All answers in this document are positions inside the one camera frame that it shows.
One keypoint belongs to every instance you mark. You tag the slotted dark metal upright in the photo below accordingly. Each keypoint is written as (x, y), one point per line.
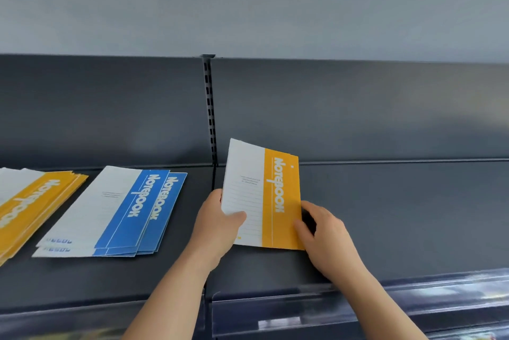
(209, 113)

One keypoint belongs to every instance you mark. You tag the small blue notebook stack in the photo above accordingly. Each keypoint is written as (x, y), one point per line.
(87, 212)

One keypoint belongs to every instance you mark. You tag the person's left forearm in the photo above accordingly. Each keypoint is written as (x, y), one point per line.
(167, 304)

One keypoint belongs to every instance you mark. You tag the person's left hand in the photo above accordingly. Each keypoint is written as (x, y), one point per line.
(212, 236)

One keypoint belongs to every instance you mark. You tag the dark grey back panel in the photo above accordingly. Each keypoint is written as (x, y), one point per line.
(358, 113)
(99, 113)

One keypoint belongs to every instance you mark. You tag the clear plastic price rail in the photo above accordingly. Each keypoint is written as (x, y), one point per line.
(278, 308)
(79, 324)

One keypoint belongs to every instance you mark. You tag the person's right forearm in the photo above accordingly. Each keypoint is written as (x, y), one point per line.
(385, 308)

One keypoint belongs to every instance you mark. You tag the person's right hand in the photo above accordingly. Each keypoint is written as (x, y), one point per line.
(334, 248)

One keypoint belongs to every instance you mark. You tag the small orange notebook stack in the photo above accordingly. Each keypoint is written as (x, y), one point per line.
(278, 200)
(24, 200)

